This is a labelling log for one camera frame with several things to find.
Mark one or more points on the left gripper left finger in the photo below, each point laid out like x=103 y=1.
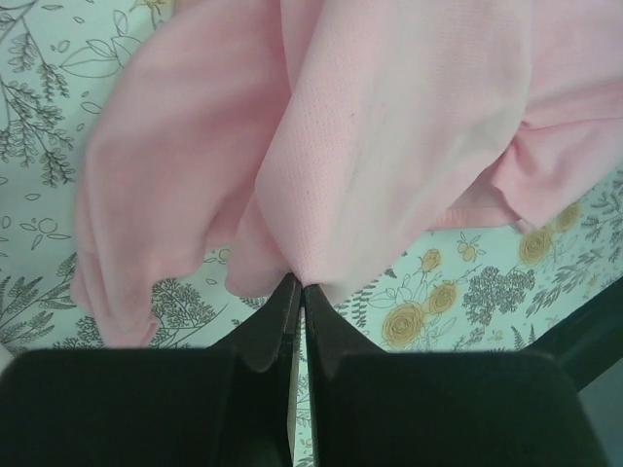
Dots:
x=224 y=405

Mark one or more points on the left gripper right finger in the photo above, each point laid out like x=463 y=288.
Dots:
x=371 y=407

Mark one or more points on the pink t shirt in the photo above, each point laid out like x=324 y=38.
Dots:
x=322 y=138

